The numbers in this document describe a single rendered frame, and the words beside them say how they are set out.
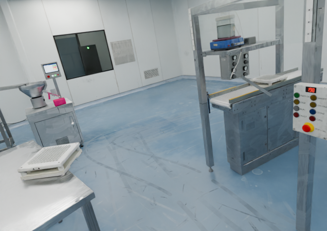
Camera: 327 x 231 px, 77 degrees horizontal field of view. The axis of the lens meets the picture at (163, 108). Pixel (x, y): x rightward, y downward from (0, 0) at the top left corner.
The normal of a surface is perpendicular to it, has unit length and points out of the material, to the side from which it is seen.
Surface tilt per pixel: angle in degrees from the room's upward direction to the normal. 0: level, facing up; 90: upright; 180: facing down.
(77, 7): 90
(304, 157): 90
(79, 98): 90
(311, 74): 90
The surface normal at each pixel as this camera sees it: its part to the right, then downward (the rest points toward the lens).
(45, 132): 0.56, 0.17
